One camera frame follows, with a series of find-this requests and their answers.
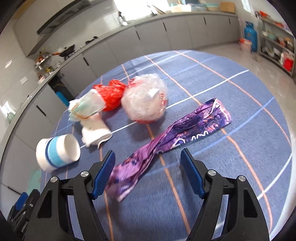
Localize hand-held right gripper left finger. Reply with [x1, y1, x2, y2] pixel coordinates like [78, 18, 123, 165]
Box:
[30, 150, 116, 241]

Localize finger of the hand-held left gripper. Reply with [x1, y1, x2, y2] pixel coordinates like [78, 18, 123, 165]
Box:
[13, 192, 28, 211]

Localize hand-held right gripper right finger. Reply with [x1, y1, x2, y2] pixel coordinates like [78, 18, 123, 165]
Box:
[180, 148, 270, 241]

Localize teal trash bin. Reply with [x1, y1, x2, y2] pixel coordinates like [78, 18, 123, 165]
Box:
[28, 169, 42, 195]

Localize white paper towel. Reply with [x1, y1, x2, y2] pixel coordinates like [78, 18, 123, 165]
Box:
[81, 115, 113, 149]

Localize purple snack wrapper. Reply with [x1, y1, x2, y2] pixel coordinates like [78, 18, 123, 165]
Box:
[105, 98, 232, 203]

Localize light green wrapper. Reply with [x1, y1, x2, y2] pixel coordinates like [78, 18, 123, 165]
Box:
[68, 89, 107, 122]

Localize red plastic bag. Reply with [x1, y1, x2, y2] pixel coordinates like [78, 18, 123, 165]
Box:
[93, 79, 126, 112]

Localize white paper cup blue stripes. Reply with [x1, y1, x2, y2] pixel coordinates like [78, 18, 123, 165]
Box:
[36, 133, 81, 172]

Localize clear plastic bag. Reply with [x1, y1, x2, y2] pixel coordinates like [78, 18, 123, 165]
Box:
[121, 73, 169, 124]

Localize blue plaid tablecloth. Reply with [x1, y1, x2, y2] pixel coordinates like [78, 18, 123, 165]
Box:
[50, 50, 292, 241]

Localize metal spice rack with bottles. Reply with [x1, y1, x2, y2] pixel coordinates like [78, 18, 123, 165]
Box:
[35, 50, 53, 75]

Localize black wok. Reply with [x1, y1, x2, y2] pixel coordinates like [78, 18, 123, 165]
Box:
[52, 44, 76, 58]

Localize blue gas cylinder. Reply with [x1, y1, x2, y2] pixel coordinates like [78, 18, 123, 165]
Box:
[245, 21, 258, 52]

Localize metal storage rack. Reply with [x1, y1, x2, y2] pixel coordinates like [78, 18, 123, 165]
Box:
[255, 10, 296, 77]

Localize stacked storage containers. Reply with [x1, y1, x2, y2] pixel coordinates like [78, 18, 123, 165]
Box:
[170, 1, 219, 13]

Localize bright window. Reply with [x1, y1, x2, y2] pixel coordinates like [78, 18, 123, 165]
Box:
[113, 0, 148, 16]

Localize cardboard box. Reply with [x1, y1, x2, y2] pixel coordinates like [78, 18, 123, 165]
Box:
[219, 2, 236, 12]

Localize grey wall cabinets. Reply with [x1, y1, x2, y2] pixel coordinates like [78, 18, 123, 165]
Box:
[13, 0, 97, 57]

